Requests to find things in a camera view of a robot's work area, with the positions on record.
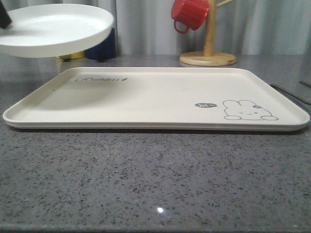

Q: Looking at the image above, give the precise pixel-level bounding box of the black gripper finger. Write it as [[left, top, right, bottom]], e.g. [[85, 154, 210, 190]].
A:
[[0, 4, 12, 28]]

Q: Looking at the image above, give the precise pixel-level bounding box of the white round plate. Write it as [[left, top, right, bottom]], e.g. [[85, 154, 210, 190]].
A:
[[0, 4, 114, 58]]

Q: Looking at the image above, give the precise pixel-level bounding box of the silver metal fork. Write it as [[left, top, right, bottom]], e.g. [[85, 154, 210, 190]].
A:
[[270, 84, 311, 105]]

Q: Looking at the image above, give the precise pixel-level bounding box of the yellow mug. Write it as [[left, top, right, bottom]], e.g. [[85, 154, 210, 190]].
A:
[[56, 51, 85, 60]]

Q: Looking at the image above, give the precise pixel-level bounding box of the dark blue mug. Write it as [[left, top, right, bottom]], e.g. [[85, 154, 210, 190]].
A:
[[85, 28, 117, 60]]

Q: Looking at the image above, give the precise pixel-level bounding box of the grey curtain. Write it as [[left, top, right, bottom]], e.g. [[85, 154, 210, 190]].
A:
[[0, 0, 311, 56]]

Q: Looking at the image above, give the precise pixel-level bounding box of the beige rabbit serving tray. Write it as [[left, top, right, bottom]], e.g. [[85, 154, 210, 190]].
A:
[[3, 67, 311, 132]]

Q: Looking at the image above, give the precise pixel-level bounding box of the red mug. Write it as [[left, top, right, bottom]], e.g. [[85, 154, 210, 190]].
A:
[[171, 0, 210, 34]]

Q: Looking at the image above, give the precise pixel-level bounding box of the wooden mug tree stand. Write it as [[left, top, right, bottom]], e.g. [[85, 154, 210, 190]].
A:
[[179, 0, 237, 67]]

